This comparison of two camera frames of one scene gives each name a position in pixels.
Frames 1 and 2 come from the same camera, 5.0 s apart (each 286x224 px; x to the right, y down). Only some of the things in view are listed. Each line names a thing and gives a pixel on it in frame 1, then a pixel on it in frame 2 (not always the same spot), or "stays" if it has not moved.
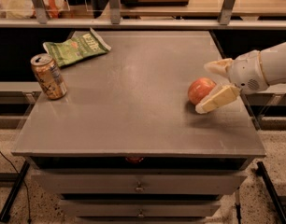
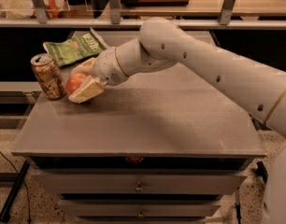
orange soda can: [49, 76] stays
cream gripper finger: [224, 94] -> [91, 87]
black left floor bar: [5, 215] stays
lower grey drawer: [137, 208] stays
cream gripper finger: [221, 66] -> [88, 66]
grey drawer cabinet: [127, 146] stays
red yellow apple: [199, 89] -> [74, 82]
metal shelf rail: [142, 23] stays
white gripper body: [246, 71] -> [107, 66]
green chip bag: [78, 46] stays
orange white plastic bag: [53, 4] stays
